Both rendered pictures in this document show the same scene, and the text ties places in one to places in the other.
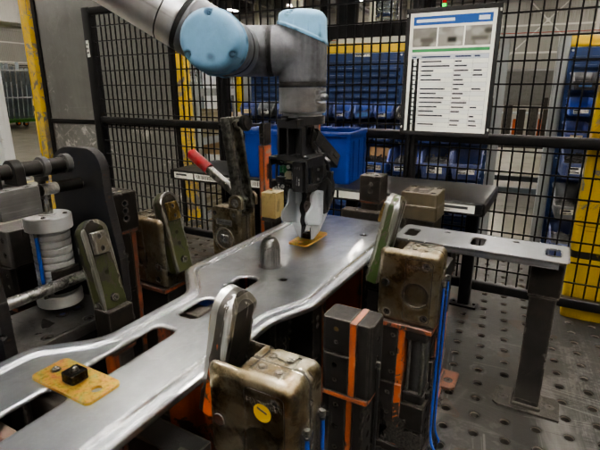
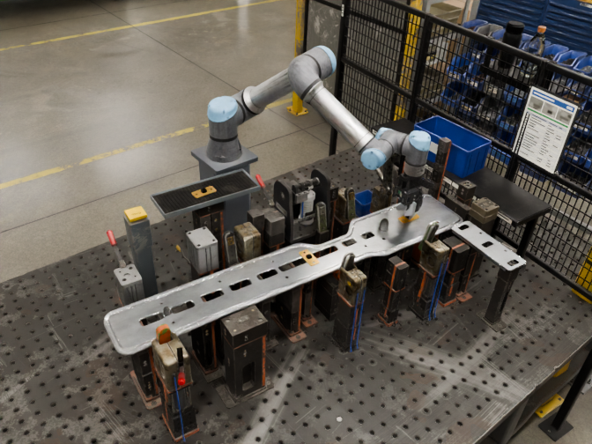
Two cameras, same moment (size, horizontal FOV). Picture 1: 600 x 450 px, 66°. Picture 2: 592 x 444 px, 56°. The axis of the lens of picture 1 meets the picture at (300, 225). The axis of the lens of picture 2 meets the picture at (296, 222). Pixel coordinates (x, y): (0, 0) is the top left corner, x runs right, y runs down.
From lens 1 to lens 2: 1.48 m
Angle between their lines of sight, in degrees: 31
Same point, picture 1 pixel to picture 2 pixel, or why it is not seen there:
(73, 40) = not seen: outside the picture
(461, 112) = (544, 155)
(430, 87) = (532, 134)
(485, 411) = (468, 315)
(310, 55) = (417, 156)
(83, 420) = (309, 269)
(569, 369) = (533, 316)
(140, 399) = (323, 269)
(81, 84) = not seen: outside the picture
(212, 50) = (370, 164)
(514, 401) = (484, 317)
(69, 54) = not seen: outside the picture
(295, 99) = (408, 169)
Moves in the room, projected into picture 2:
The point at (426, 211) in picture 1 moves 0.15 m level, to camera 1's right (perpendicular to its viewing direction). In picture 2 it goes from (480, 217) to (520, 229)
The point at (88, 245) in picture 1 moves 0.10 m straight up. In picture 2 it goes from (318, 210) to (320, 188)
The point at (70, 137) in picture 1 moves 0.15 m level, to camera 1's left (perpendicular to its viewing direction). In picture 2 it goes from (319, 14) to (303, 11)
